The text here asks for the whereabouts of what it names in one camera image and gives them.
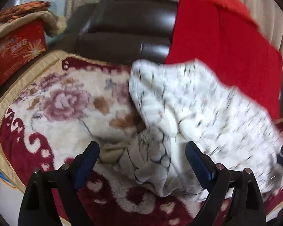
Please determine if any white black-patterned coat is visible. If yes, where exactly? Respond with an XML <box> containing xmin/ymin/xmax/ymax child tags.
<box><xmin>100</xmin><ymin>60</ymin><xmax>283</xmax><ymax>201</ymax></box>

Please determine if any floral red beige sofa cover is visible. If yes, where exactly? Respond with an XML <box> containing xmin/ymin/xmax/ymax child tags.
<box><xmin>0</xmin><ymin>52</ymin><xmax>283</xmax><ymax>225</ymax></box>

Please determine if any red folded blanket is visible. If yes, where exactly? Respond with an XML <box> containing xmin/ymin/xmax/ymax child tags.
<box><xmin>165</xmin><ymin>0</ymin><xmax>283</xmax><ymax>119</ymax></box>

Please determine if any red gift box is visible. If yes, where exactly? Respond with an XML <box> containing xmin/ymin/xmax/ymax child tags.
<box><xmin>0</xmin><ymin>19</ymin><xmax>46</xmax><ymax>86</ymax></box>

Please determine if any beige padded jacket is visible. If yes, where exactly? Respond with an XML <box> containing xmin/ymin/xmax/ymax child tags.
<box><xmin>0</xmin><ymin>9</ymin><xmax>68</xmax><ymax>50</ymax></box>

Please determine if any dark brown leather sofa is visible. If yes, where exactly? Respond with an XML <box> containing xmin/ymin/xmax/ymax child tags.
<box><xmin>65</xmin><ymin>0</ymin><xmax>179</xmax><ymax>65</ymax></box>

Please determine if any red pillow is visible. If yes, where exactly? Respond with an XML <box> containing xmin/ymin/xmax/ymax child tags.
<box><xmin>202</xmin><ymin>0</ymin><xmax>262</xmax><ymax>29</ymax></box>

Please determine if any orange black patterned cloth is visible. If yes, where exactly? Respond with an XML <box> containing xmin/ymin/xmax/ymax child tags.
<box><xmin>0</xmin><ymin>1</ymin><xmax>51</xmax><ymax>23</ymax></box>

